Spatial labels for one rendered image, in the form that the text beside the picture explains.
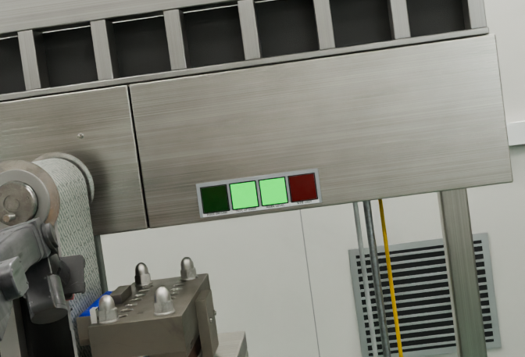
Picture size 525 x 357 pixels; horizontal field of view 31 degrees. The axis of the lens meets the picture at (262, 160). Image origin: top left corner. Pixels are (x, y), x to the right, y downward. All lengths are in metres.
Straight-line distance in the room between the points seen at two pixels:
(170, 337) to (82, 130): 0.55
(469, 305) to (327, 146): 0.50
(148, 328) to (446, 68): 0.79
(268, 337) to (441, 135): 2.58
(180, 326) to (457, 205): 0.76
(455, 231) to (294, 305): 2.29
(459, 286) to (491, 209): 2.22
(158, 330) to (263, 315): 2.76
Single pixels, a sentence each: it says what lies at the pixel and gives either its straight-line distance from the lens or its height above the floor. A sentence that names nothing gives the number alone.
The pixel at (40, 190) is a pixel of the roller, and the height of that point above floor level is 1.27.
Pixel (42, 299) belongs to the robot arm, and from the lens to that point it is 1.48.
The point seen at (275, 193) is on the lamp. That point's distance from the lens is 1.93.
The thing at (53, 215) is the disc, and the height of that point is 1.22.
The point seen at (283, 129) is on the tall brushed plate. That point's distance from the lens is 1.93.
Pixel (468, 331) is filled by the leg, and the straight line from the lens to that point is 2.17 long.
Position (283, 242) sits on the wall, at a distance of 4.30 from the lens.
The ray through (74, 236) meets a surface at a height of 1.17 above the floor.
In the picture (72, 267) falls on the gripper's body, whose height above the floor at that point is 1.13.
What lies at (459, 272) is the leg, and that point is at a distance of 2.14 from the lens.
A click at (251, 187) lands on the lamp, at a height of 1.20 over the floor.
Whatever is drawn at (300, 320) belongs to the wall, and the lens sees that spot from 4.37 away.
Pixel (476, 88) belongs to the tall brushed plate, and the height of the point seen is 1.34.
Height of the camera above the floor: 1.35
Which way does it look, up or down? 3 degrees down
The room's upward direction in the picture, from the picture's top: 8 degrees counter-clockwise
